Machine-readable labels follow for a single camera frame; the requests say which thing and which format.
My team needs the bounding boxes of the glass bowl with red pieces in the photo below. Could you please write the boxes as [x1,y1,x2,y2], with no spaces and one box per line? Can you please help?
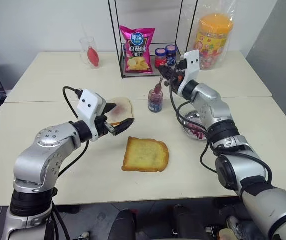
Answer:
[182,111,209,143]

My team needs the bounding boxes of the open glass jam jar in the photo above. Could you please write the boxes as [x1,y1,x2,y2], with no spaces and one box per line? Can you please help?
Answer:
[148,88,164,114]

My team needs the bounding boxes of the clear plastic bag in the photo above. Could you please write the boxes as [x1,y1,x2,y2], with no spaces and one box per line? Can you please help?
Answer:
[185,0,236,72]

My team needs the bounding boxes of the candy jar with orange lid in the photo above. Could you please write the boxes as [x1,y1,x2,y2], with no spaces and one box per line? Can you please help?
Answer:
[194,13,234,71]

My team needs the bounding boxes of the small metal spoon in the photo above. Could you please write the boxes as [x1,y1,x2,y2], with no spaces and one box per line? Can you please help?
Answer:
[154,76,164,95]

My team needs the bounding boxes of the red jam jar pink lid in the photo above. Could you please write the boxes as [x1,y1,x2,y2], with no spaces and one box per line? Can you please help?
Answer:
[154,47,167,69]

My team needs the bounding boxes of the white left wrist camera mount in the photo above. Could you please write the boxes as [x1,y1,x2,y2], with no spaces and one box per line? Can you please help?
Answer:
[77,89,108,143]

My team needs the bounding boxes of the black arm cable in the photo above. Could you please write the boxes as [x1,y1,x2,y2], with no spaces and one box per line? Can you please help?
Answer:
[49,86,91,240]
[168,58,273,187]

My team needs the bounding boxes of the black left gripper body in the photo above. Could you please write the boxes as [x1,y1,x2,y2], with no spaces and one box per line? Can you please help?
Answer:
[93,114,116,141]

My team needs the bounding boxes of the white bread slice with jam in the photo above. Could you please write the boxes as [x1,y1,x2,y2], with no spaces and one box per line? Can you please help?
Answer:
[105,97,135,127]

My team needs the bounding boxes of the golden toasted bread slice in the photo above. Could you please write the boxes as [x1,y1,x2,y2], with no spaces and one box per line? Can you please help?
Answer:
[121,136,170,174]

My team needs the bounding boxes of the grey shoe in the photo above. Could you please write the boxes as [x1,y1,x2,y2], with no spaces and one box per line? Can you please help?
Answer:
[226,215,243,240]

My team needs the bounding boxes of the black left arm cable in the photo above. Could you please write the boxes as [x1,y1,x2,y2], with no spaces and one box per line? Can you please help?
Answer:
[49,86,91,240]

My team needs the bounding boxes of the blue jam jar dark lid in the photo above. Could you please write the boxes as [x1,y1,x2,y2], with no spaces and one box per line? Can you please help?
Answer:
[165,44,177,67]

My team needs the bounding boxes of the black wire frame rack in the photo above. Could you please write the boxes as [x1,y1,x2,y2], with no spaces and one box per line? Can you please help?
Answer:
[107,0,199,80]

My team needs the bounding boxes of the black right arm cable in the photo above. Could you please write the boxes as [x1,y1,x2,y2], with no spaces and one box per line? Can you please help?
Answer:
[168,58,273,187]

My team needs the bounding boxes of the pink potato chips bag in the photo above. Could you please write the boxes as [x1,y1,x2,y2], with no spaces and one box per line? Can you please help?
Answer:
[119,24,156,74]

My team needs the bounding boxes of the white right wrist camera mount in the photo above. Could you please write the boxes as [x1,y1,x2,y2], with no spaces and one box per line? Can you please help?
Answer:
[176,49,200,97]

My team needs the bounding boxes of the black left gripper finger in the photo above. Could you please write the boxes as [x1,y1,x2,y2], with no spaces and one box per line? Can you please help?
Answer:
[112,117,135,137]
[103,101,119,116]

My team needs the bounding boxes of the red oval utensil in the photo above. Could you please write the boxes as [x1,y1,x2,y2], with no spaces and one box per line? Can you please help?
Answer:
[81,23,101,69]

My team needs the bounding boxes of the clear plastic cup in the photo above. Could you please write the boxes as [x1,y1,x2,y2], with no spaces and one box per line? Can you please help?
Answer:
[79,36,101,70]

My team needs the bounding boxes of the dark rounded shape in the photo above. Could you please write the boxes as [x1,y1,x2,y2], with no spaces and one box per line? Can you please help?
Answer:
[112,208,141,240]

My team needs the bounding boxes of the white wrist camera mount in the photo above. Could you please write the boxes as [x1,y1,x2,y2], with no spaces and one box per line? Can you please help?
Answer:
[176,49,200,97]
[77,89,108,143]

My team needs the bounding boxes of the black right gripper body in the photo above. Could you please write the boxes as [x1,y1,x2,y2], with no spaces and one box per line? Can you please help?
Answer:
[168,59,187,96]

